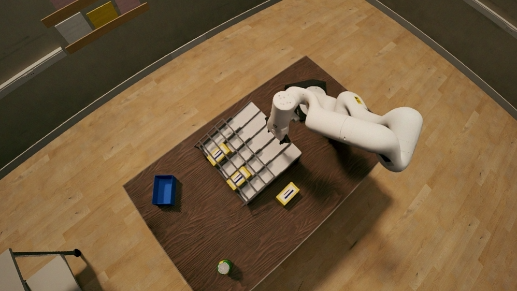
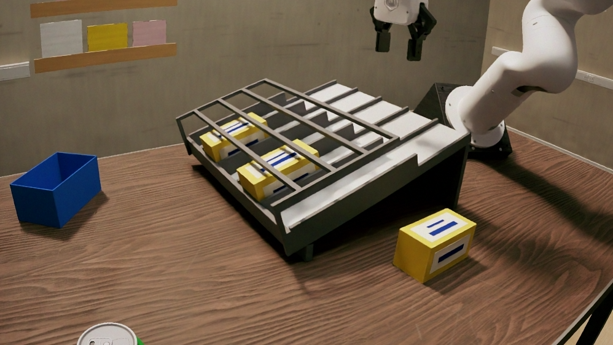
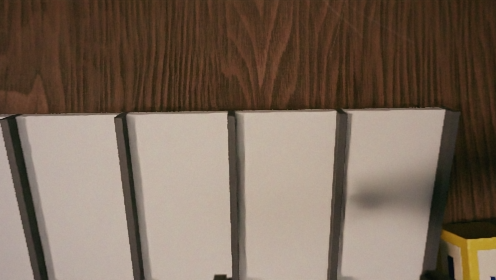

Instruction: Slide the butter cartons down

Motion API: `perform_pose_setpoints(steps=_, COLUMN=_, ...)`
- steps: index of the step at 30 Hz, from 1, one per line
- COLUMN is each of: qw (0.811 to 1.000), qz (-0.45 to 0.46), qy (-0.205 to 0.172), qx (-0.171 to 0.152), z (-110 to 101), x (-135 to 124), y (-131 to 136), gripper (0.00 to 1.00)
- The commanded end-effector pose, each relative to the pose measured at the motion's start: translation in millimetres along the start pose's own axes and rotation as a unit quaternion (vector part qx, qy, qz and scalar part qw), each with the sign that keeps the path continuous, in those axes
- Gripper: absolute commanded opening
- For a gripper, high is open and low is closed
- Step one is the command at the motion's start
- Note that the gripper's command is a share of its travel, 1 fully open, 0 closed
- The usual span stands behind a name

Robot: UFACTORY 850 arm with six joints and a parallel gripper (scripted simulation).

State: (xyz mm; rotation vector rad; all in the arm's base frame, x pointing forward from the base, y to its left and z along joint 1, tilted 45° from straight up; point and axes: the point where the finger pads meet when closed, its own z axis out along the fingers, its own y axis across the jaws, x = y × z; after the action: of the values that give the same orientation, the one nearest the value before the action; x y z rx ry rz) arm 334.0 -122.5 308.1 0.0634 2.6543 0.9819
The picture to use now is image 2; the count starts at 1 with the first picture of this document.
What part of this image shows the blue open box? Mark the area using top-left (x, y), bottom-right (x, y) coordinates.
top-left (10, 152), bottom-right (101, 228)

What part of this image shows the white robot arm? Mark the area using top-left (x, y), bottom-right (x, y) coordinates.
top-left (445, 0), bottom-right (613, 148)

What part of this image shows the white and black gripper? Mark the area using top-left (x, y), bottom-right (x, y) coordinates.
top-left (370, 0), bottom-right (437, 61)

